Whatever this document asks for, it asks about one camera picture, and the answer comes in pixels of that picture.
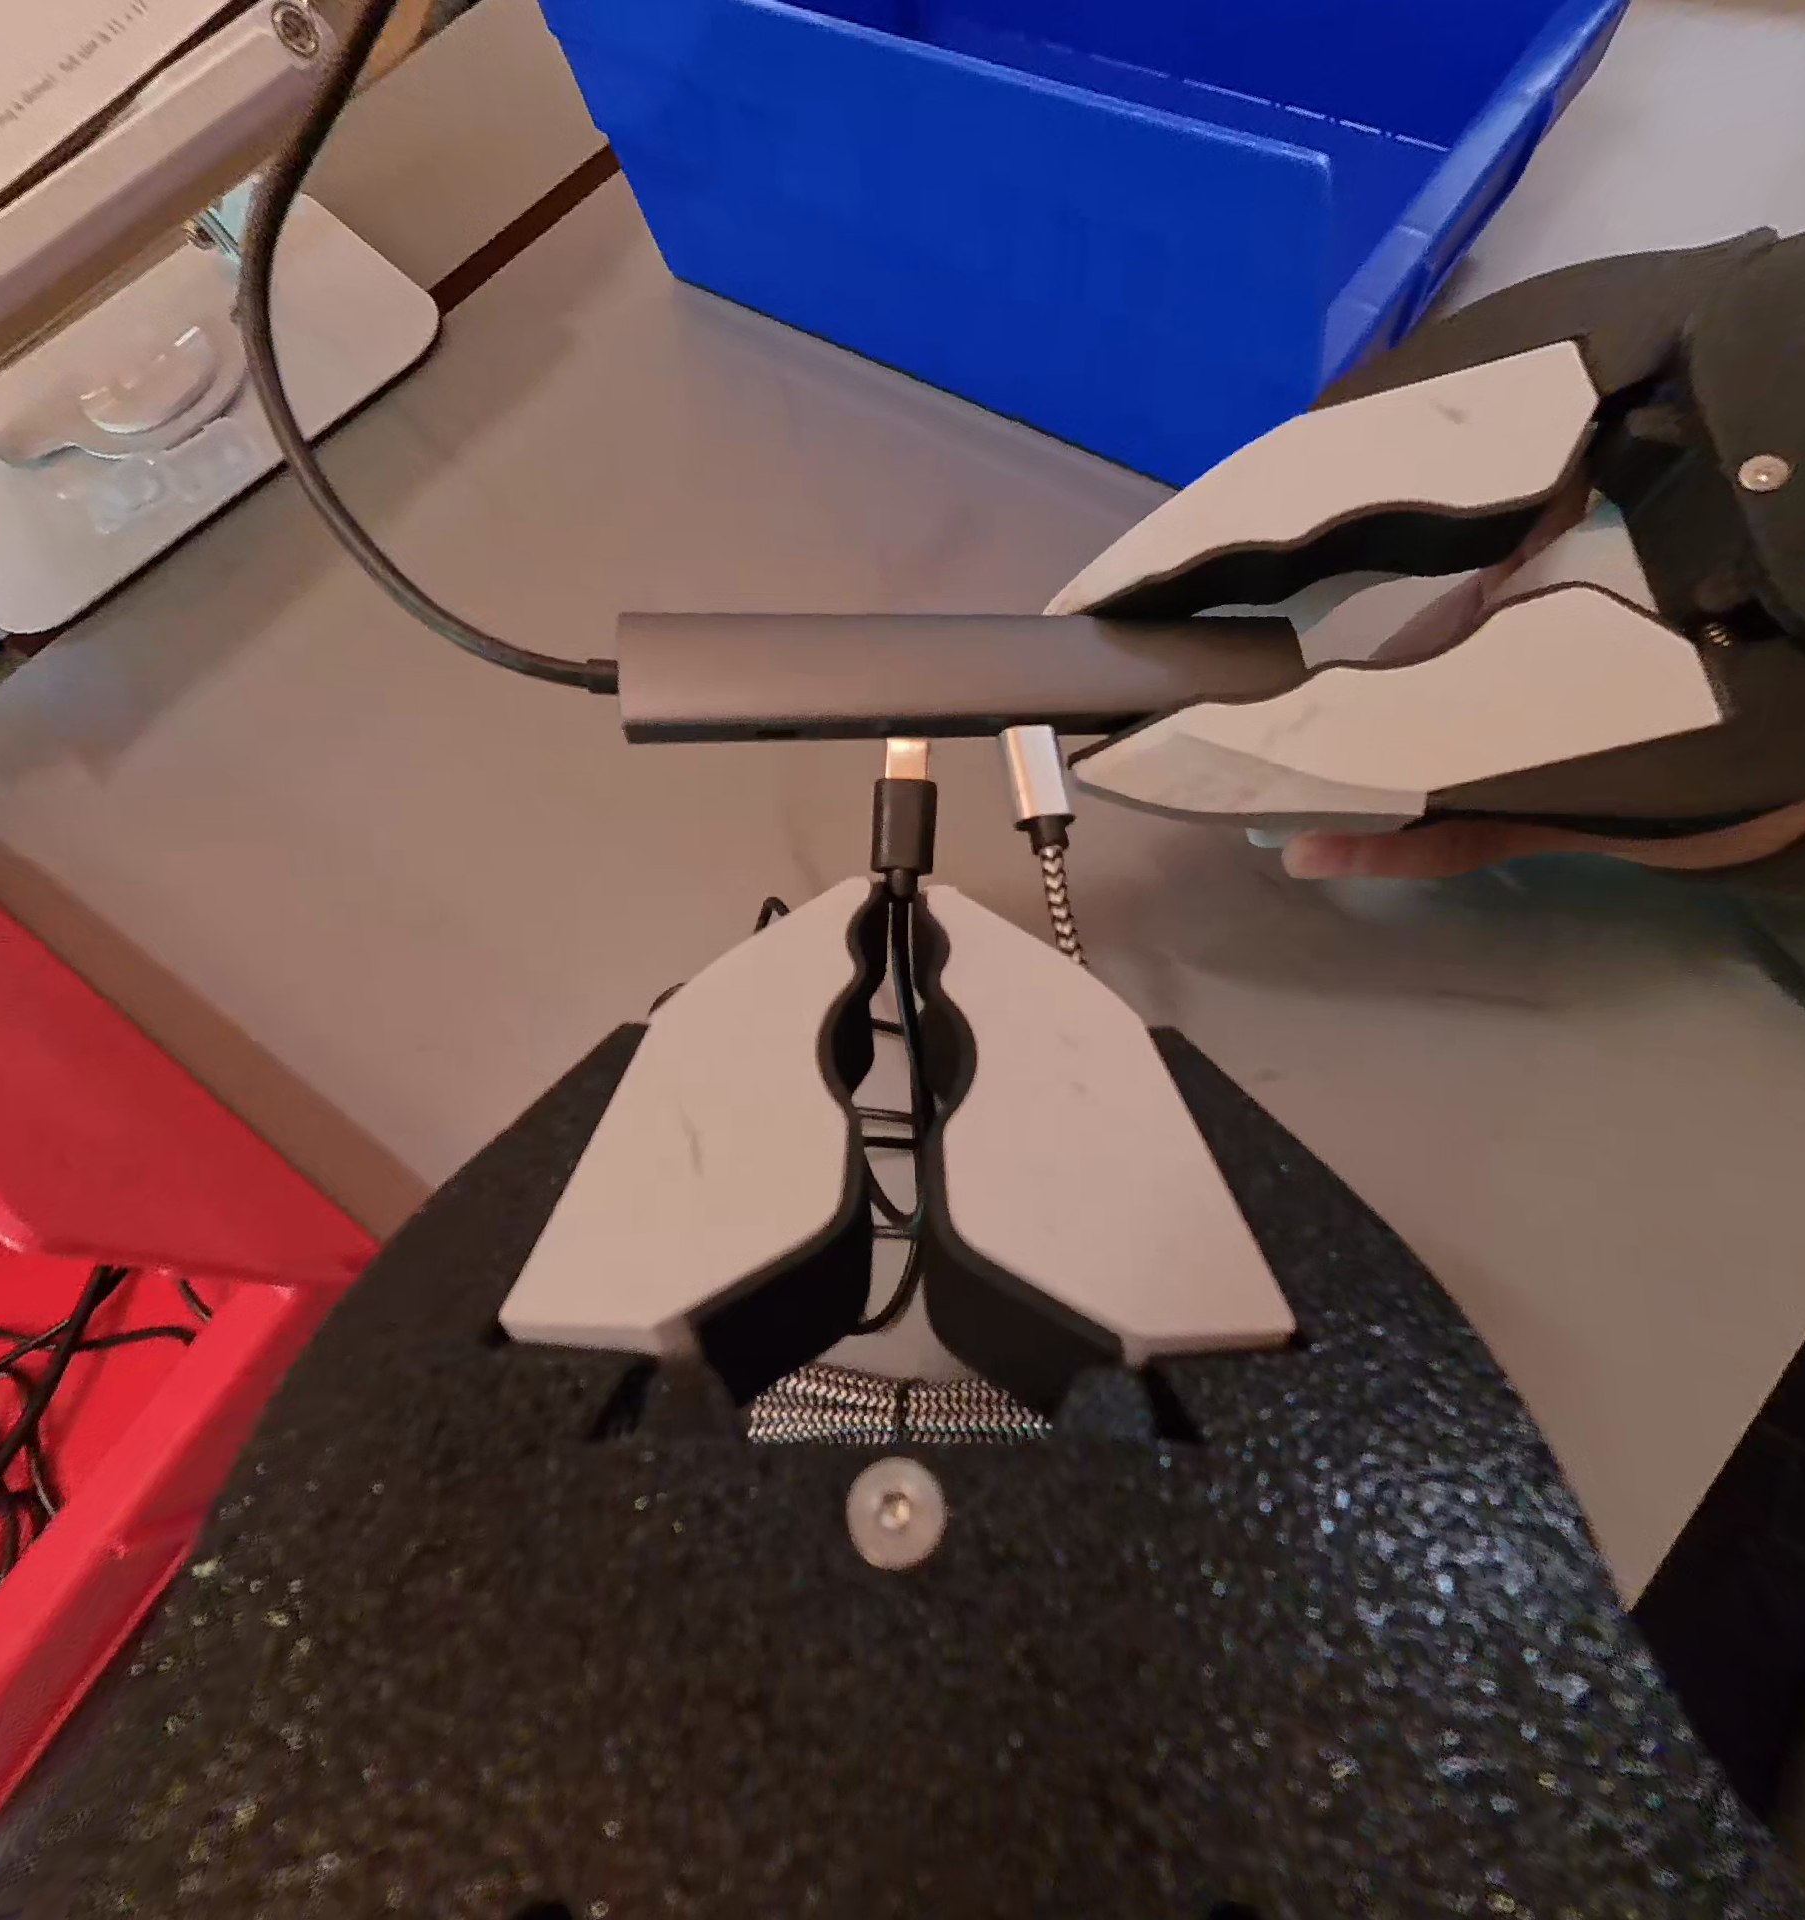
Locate person's right hand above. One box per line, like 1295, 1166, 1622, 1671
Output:
1281, 793, 1805, 890

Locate braided usb-c cable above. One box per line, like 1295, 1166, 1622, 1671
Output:
748, 724, 1093, 1449

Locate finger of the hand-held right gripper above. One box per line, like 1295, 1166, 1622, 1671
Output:
1043, 340, 1603, 621
1066, 576, 1733, 835

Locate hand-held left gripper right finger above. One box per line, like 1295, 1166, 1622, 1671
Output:
917, 882, 1304, 1415

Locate black hub cable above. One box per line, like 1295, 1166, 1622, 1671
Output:
235, 0, 622, 699

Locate tangled black cables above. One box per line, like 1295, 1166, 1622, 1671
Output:
0, 1261, 216, 1628

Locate black usb-c cable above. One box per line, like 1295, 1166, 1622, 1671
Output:
753, 734, 946, 1330

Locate red plastic bin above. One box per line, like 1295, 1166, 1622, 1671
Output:
0, 852, 382, 1869

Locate blue plastic bin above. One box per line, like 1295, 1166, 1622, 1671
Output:
537, 0, 1637, 490

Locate white instruction sheet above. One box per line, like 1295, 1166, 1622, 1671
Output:
0, 0, 235, 227

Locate document holder stand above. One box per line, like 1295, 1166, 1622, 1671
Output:
0, 0, 443, 638

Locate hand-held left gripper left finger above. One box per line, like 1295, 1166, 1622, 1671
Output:
498, 878, 886, 1405

